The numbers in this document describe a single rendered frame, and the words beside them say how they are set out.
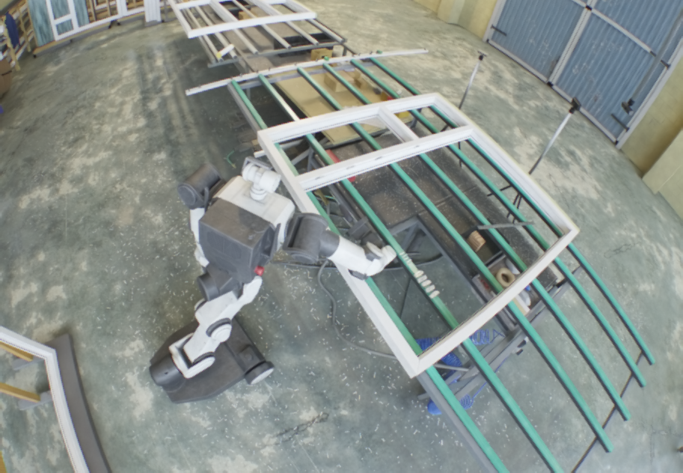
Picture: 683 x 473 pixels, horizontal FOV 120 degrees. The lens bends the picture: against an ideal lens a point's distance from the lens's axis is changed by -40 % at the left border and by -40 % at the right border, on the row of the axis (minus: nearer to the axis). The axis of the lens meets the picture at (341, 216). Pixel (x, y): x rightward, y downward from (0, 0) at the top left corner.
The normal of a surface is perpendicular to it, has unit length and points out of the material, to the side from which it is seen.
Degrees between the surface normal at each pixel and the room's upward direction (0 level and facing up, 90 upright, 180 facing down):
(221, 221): 12
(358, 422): 0
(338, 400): 0
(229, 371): 0
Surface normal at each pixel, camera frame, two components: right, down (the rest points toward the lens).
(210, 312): -0.21, -0.34
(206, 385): 0.14, -0.60
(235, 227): 0.30, -0.68
